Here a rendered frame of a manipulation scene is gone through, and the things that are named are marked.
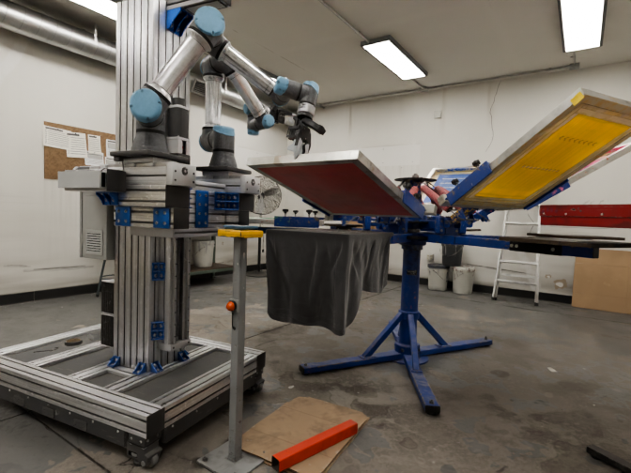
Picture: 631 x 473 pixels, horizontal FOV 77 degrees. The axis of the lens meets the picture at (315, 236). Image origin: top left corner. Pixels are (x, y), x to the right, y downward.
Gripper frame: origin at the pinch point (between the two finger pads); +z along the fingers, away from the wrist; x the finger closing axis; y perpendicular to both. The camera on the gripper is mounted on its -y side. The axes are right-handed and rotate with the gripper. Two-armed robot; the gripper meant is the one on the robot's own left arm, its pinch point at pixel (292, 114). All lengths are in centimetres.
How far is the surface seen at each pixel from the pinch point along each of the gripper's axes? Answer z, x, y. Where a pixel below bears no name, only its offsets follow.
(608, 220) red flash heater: 24, 177, 39
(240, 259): -79, 84, 73
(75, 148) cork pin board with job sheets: -72, -308, 42
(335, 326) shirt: -44, 108, 98
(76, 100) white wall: -71, -317, -11
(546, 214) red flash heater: 30, 152, 41
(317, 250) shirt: -47, 94, 68
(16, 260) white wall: -126, -278, 163
